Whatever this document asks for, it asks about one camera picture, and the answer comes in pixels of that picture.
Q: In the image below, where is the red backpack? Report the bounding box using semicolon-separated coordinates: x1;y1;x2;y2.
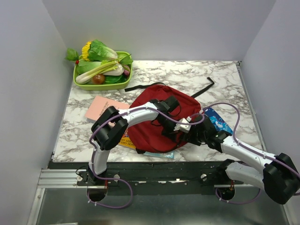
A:
125;78;214;154

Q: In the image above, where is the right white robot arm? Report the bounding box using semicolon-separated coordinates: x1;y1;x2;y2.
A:
184;115;300;204

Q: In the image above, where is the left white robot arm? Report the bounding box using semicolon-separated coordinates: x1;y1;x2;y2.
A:
88;96;180;185

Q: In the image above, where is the blue dinosaur pencil case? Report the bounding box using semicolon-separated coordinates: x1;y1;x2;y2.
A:
203;107;233;134

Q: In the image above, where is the teal blue book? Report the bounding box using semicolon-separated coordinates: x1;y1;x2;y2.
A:
143;151;174;159

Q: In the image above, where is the orange treehouse book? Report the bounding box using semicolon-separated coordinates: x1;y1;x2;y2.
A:
119;130;135;150

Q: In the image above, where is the green plastic tray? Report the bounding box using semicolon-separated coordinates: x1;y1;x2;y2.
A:
73;52;133;91

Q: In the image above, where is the pink book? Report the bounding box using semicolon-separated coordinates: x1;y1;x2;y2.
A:
85;96;129;122

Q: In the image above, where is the white radish toy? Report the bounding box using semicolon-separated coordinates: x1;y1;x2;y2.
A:
103;64;124;76

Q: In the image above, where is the brown onion toy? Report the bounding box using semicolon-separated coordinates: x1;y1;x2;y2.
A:
91;74;105;85

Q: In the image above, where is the celery stalk toy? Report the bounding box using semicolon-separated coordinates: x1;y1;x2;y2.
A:
75;62;118;84

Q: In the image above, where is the green lettuce toy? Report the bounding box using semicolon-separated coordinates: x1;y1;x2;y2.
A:
88;39;118;61

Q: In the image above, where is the bok choy toy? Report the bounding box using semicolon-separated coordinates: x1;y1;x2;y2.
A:
76;59;102;75

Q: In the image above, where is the yellow flower toy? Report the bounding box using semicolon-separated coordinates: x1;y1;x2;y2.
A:
82;41;91;61

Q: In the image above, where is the green leafy sprig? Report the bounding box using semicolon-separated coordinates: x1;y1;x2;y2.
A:
65;48;79;61

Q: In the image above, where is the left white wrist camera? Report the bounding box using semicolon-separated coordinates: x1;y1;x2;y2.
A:
174;117;191;133

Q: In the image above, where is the black mounting base plate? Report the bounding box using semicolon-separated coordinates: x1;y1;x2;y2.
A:
48;159;240;200

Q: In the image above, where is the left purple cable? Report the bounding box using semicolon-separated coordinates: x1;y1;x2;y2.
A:
88;107;206;209

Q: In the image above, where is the aluminium rail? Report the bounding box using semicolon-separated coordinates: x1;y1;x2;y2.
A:
36;166;287;189

